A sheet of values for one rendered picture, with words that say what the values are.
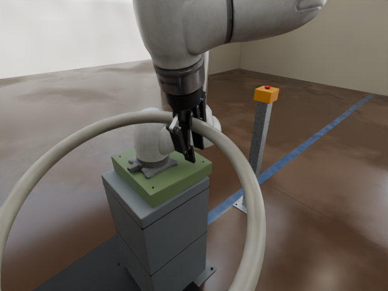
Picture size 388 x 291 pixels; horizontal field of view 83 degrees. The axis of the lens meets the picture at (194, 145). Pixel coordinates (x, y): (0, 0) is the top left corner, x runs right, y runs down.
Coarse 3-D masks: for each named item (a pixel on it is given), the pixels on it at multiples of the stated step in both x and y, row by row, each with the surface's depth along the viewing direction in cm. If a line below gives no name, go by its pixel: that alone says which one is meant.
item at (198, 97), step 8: (200, 88) 42; (168, 96) 42; (176, 96) 41; (184, 96) 41; (192, 96) 41; (200, 96) 43; (176, 104) 42; (184, 104) 42; (192, 104) 42; (176, 112) 44; (184, 112) 45; (184, 120) 46
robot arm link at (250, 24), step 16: (240, 0) 29; (256, 0) 29; (272, 0) 29; (288, 0) 30; (304, 0) 31; (320, 0) 32; (240, 16) 30; (256, 16) 30; (272, 16) 31; (288, 16) 31; (304, 16) 32; (240, 32) 32; (256, 32) 33; (272, 32) 34
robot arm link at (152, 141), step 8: (136, 128) 93; (144, 128) 91; (152, 128) 91; (160, 128) 92; (136, 136) 94; (144, 136) 92; (152, 136) 92; (160, 136) 93; (168, 136) 94; (136, 144) 96; (144, 144) 94; (152, 144) 94; (160, 144) 95; (168, 144) 96; (136, 152) 100; (144, 152) 96; (152, 152) 96; (160, 152) 97; (168, 152) 99; (144, 160) 99; (152, 160) 98; (160, 160) 100
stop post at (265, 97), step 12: (264, 96) 146; (276, 96) 150; (264, 108) 151; (264, 120) 155; (264, 132) 162; (252, 144) 170; (264, 144) 171; (252, 156) 174; (252, 168) 178; (240, 204) 203
